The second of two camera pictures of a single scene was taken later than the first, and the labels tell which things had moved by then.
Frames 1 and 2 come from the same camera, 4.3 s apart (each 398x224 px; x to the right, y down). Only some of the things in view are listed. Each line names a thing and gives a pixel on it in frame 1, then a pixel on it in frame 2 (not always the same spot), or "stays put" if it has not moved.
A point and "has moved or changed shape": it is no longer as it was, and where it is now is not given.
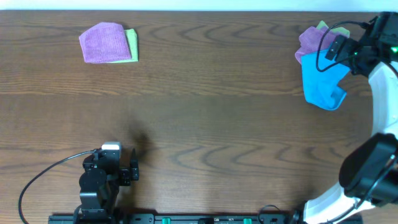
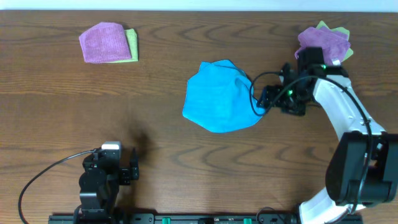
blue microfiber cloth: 321,88 has moved or changed shape
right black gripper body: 349,50 → 292,102
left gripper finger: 134,168 stays put
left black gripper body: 124,175 stays put
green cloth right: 338,30 stays put
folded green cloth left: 132,38 stays put
